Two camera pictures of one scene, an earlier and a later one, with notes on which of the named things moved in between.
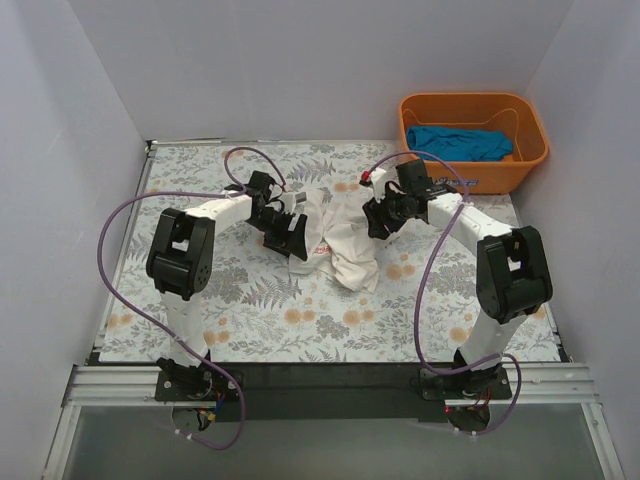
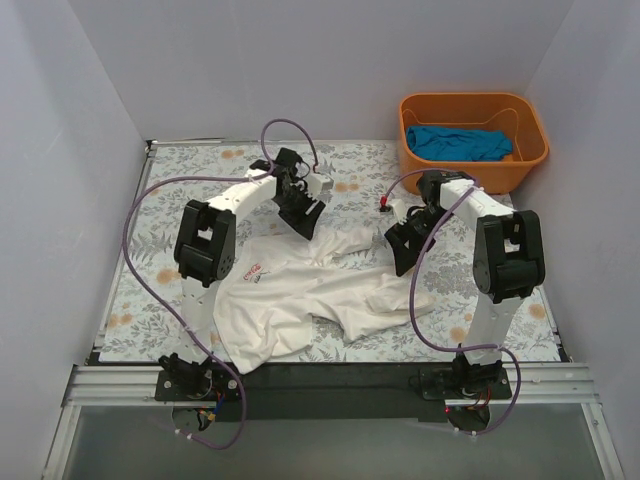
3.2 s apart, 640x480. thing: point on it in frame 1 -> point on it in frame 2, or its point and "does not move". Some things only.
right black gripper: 383,212 -> 417,228
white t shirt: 338,237 -> 273,288
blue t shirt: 455,144 does not move
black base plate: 316,392 does not move
